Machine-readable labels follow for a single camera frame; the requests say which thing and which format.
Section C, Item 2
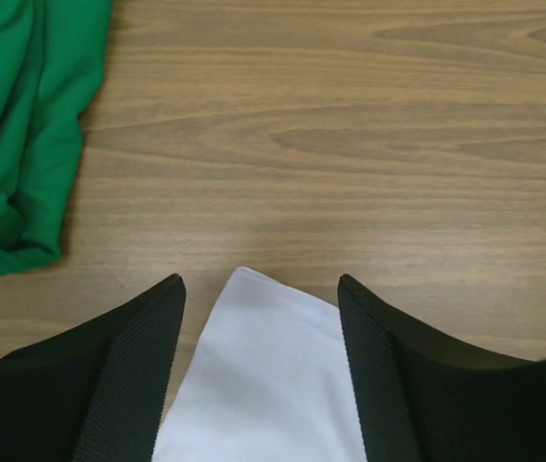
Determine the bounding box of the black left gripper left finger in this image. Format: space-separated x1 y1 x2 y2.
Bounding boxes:
0 274 186 462

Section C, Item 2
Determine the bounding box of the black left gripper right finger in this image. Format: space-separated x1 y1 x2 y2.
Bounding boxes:
337 275 546 461

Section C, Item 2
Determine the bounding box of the white t-shirt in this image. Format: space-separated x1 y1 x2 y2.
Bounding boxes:
153 268 365 462

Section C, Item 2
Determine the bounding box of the folded green t-shirt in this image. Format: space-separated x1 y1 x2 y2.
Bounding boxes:
0 1 113 275

